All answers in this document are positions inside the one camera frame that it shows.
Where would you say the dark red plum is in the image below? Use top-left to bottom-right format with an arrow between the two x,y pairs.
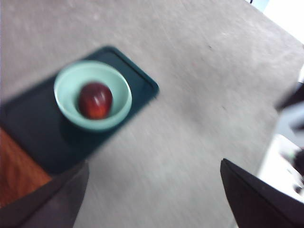
77,82 -> 113,120

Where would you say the teal ceramic bowl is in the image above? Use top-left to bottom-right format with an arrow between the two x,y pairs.
53,60 -> 133,133

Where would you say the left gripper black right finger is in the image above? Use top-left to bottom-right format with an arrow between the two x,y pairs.
220,158 -> 304,228

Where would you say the black rectangular tray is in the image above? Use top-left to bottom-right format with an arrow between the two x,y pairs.
0,45 -> 160,175

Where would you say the brown wicker basket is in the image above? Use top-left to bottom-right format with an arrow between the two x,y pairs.
0,127 -> 53,209

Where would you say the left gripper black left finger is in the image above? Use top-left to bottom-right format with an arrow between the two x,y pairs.
0,161 -> 90,228

